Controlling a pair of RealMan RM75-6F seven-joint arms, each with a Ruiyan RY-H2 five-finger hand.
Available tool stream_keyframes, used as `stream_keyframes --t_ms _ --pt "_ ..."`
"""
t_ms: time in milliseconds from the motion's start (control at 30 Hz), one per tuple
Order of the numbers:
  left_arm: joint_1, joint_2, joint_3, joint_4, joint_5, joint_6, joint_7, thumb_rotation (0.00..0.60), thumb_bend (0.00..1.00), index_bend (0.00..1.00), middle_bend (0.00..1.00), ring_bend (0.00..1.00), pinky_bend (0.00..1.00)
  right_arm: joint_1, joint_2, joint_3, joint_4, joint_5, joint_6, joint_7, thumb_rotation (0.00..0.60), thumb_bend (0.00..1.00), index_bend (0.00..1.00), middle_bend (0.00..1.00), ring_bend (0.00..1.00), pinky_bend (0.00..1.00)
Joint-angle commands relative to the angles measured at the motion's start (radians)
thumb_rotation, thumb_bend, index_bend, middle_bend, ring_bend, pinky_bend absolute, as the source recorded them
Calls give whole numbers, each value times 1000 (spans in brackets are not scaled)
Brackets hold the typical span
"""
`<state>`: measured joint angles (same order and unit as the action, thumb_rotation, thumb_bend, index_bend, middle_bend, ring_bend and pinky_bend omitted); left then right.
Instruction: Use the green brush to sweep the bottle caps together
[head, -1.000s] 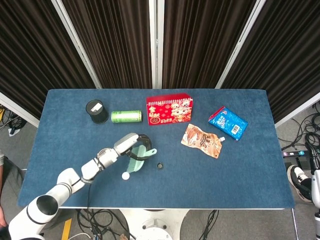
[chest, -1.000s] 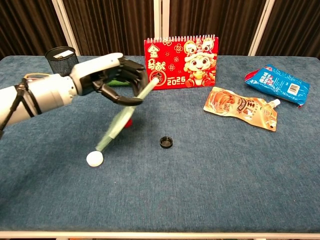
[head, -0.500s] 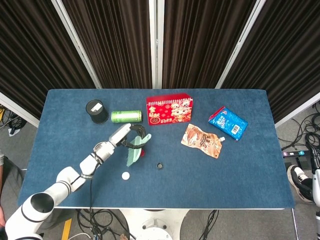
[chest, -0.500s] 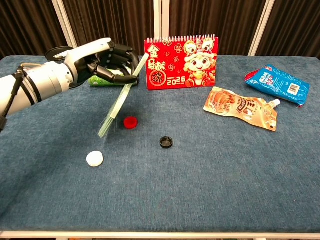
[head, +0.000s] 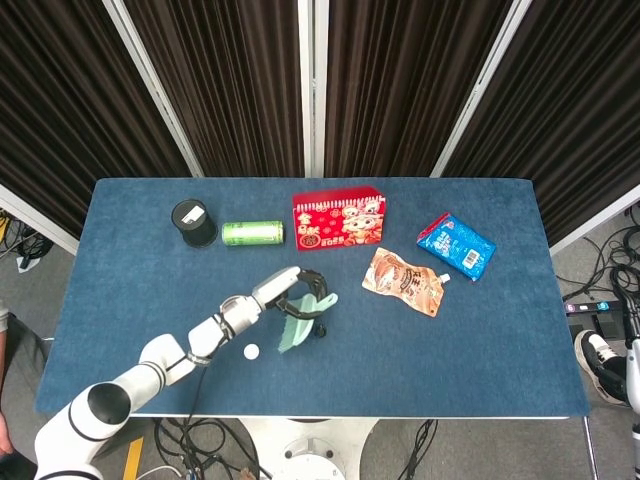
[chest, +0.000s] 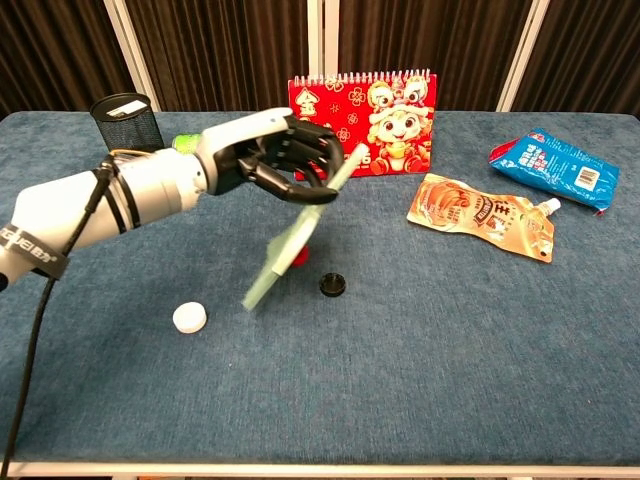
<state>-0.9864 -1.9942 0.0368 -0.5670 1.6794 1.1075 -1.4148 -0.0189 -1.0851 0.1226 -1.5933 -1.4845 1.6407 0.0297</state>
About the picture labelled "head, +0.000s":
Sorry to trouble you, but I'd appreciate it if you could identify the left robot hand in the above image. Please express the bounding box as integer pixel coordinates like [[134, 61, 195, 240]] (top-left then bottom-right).
[[251, 265, 331, 320]]

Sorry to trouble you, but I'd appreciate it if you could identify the light green brush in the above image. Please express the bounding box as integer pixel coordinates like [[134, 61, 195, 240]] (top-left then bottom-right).
[[276, 292, 340, 355]]

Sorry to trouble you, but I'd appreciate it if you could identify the green drink can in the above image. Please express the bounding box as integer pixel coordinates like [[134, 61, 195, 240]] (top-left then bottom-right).
[[221, 220, 285, 247]]

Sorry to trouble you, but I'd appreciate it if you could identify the red 2026 desk calendar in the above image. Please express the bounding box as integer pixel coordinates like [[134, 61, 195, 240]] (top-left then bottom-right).
[[291, 185, 388, 253]]

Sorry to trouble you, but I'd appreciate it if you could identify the black mesh pen holder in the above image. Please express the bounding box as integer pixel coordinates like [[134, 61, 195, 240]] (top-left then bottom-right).
[[170, 198, 218, 249]]

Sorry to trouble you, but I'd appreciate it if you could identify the orange spout drink pouch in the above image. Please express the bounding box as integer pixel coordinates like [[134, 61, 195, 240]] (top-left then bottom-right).
[[361, 246, 452, 319]]

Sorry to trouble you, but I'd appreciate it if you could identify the blue tablecloth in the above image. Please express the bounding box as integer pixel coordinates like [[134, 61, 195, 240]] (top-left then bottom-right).
[[34, 177, 591, 419]]

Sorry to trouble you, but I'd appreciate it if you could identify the blue snack bag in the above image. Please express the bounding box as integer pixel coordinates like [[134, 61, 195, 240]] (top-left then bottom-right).
[[415, 212, 498, 282]]

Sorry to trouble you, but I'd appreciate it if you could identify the dark pleated partition screen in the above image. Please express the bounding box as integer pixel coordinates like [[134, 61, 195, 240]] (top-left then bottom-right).
[[312, 0, 531, 179], [0, 0, 204, 254], [102, 0, 316, 179], [432, 0, 640, 256]]

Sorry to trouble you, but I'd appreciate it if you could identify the yellow floor tape strip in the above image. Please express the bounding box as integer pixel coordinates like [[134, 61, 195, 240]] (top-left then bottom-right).
[[122, 436, 145, 480]]

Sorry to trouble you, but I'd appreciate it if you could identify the person in grey clothes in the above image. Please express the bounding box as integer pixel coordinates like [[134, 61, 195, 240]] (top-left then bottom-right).
[[0, 299, 51, 466]]

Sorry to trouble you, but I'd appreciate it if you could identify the black power strip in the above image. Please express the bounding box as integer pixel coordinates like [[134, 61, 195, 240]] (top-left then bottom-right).
[[562, 299, 612, 314]]

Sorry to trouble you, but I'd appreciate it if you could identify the black and white sneaker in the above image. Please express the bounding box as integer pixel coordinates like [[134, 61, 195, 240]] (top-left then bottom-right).
[[573, 329, 630, 407]]

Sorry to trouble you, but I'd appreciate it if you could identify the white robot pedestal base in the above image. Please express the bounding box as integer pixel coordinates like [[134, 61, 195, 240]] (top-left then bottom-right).
[[238, 417, 377, 480]]

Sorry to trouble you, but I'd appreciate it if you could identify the black floor cable bundle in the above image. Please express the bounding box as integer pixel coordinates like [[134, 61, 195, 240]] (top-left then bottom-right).
[[0, 209, 54, 271], [554, 204, 640, 301], [152, 418, 264, 480]]

